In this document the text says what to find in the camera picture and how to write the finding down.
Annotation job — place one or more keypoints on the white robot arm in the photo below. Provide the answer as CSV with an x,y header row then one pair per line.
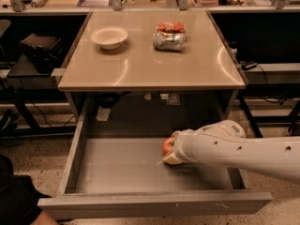
x,y
225,144

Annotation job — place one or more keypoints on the small black device on shelf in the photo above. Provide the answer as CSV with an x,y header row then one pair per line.
x,y
248,65

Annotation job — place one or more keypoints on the orange snack bag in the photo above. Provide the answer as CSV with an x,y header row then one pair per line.
x,y
171,27

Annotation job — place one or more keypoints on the open grey top drawer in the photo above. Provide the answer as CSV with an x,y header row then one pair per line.
x,y
114,170

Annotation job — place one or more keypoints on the beige cabinet with drawer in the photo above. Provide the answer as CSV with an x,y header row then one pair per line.
x,y
204,64

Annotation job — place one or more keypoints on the white bowl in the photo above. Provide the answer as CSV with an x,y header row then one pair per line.
x,y
109,37

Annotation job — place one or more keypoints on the red apple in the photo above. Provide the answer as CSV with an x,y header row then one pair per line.
x,y
167,146

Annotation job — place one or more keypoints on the person in black clothing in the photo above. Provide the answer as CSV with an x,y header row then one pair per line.
x,y
19,199

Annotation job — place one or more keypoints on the black bag on shelf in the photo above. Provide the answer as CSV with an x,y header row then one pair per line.
x,y
43,51

